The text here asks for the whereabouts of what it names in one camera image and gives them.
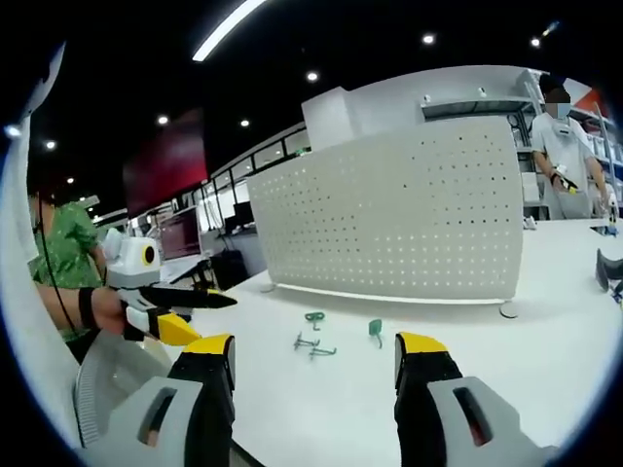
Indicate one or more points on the green hook assembly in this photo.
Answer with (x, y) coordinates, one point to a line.
(303, 341)
(375, 328)
(322, 351)
(315, 318)

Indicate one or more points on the person's left hand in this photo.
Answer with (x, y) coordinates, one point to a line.
(108, 310)

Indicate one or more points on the person in green shirt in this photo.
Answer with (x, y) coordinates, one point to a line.
(68, 248)

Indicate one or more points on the red wall screen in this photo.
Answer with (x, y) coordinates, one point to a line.
(165, 165)

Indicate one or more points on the white ribbed chair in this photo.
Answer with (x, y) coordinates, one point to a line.
(112, 370)

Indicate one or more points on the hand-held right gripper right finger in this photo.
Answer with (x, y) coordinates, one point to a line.
(438, 413)

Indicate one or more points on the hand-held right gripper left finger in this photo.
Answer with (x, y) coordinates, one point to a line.
(194, 413)

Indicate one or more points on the long ceiling light strip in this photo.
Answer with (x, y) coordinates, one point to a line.
(226, 31)

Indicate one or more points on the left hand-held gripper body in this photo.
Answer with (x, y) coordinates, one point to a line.
(131, 265)

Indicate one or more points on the black gripper stand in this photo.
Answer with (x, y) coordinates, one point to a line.
(608, 272)

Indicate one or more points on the small yellow-tipped gripper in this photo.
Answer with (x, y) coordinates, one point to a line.
(611, 214)

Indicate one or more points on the black office chair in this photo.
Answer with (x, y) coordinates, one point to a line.
(229, 270)

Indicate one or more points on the red-lit desk monitor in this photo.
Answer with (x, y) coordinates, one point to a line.
(179, 236)

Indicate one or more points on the white curved panel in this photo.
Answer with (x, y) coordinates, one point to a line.
(19, 292)

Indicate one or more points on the white perforated mounting plate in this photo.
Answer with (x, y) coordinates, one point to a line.
(389, 219)

